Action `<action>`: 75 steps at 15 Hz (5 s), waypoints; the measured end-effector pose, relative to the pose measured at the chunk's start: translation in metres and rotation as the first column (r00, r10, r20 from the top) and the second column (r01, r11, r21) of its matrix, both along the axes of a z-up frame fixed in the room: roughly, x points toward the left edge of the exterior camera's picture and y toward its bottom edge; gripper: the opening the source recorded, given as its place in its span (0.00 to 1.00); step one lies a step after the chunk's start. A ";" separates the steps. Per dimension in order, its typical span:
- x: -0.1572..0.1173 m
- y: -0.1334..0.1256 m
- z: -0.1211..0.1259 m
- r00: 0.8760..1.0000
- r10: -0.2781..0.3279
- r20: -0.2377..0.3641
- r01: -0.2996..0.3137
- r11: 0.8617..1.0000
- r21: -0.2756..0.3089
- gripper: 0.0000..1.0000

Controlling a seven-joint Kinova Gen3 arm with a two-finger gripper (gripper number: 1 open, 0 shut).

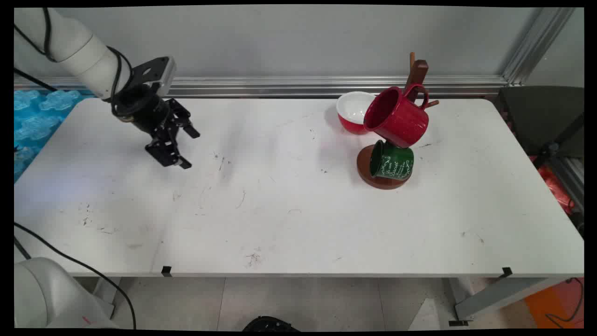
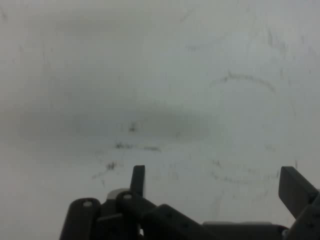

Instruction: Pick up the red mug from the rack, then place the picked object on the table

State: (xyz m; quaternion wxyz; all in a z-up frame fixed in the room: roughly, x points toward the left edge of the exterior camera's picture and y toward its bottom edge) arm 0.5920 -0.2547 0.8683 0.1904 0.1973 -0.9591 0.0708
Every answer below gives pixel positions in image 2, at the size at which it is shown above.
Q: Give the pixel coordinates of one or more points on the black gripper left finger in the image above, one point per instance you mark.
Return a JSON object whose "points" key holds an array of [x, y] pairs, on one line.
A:
{"points": [[135, 215]]}

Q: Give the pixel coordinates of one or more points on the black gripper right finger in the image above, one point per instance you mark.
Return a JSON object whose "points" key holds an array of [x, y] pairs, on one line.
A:
{"points": [[297, 192]]}

